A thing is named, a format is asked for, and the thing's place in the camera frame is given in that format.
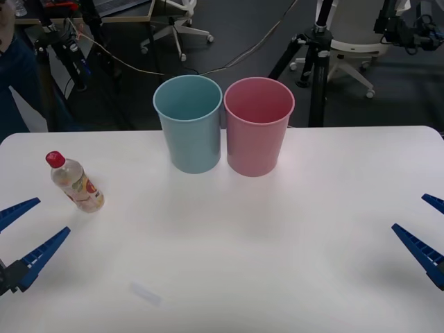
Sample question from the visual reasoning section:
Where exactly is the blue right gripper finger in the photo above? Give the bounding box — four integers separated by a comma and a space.
420, 194, 444, 214
391, 223, 444, 291

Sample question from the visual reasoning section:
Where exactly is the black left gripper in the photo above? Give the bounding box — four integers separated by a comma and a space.
0, 197, 71, 297

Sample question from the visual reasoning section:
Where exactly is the clear bottle with red cap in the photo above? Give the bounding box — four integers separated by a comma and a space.
44, 150, 105, 214

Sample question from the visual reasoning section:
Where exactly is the person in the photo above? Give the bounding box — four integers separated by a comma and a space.
0, 0, 50, 139

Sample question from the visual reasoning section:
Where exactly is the white office chair with seat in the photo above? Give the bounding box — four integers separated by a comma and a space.
289, 0, 390, 100

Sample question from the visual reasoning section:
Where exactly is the black tripod with grey collar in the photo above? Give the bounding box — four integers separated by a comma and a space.
268, 0, 334, 128

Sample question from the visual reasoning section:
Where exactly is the pale blue plastic bin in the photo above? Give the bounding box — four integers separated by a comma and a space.
152, 74, 223, 175

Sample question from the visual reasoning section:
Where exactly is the pink plastic bin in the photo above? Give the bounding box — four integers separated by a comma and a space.
223, 76, 296, 178

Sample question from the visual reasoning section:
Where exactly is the wood-edged dark desk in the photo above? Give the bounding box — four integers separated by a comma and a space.
15, 0, 156, 26

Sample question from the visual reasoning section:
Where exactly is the grey laptop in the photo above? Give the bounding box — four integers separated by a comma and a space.
92, 0, 151, 17

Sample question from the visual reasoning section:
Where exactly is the white office chair star base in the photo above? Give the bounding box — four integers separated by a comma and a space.
139, 0, 214, 62

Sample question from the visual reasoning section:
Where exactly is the black equipment with cables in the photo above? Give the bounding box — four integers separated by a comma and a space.
373, 0, 444, 56

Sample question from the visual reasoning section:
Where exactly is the beige cable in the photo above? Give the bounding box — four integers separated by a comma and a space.
67, 0, 300, 76

